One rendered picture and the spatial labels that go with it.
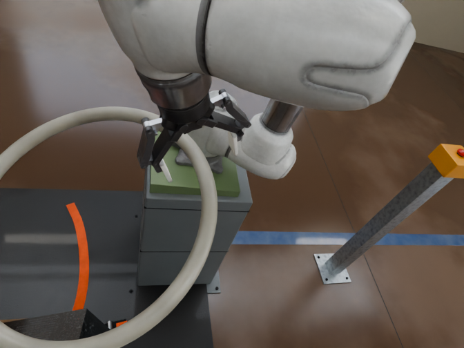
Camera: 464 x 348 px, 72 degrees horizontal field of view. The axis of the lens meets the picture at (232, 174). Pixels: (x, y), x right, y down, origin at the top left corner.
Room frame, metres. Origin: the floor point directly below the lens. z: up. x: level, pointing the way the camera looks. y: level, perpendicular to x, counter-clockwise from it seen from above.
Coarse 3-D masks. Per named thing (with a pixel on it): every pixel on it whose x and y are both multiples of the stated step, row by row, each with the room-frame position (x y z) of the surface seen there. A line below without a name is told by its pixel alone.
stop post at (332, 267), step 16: (448, 144) 1.22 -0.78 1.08; (432, 160) 1.18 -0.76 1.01; (448, 160) 1.14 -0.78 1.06; (416, 176) 1.20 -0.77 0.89; (432, 176) 1.15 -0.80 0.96; (448, 176) 1.11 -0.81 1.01; (400, 192) 1.19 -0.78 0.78; (416, 192) 1.15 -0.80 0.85; (432, 192) 1.15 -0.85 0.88; (384, 208) 1.19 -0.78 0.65; (400, 208) 1.14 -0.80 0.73; (416, 208) 1.16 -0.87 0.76; (368, 224) 1.19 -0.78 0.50; (384, 224) 1.13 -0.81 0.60; (352, 240) 1.18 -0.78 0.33; (368, 240) 1.13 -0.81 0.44; (320, 256) 1.23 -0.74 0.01; (336, 256) 1.18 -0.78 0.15; (352, 256) 1.14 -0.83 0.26; (320, 272) 1.12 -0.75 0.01; (336, 272) 1.15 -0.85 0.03
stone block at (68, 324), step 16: (16, 320) 0.19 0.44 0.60; (32, 320) 0.20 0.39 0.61; (48, 320) 0.21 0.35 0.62; (64, 320) 0.23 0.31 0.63; (80, 320) 0.24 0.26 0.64; (96, 320) 0.27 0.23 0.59; (32, 336) 0.16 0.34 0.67; (48, 336) 0.17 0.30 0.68; (64, 336) 0.18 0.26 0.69; (80, 336) 0.19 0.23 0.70
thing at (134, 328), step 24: (72, 120) 0.46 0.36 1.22; (96, 120) 0.48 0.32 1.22; (120, 120) 0.50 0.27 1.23; (24, 144) 0.38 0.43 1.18; (192, 144) 0.46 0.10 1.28; (0, 168) 0.33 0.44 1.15; (216, 192) 0.38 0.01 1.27; (216, 216) 0.34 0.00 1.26; (192, 264) 0.24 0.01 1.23; (168, 288) 0.20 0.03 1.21; (144, 312) 0.16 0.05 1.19; (168, 312) 0.17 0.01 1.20; (0, 336) 0.07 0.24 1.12; (24, 336) 0.09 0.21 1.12; (96, 336) 0.11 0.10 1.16; (120, 336) 0.12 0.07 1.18
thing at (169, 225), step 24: (240, 168) 0.93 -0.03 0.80; (144, 192) 0.75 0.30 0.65; (240, 192) 0.81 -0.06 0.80; (144, 216) 0.63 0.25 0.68; (168, 216) 0.66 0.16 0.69; (192, 216) 0.70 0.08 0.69; (240, 216) 0.77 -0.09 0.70; (144, 240) 0.63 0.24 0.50; (168, 240) 0.67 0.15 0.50; (192, 240) 0.71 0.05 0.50; (216, 240) 0.75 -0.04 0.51; (144, 264) 0.63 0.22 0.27; (168, 264) 0.68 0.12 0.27; (216, 264) 0.77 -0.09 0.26; (216, 288) 0.77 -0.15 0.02
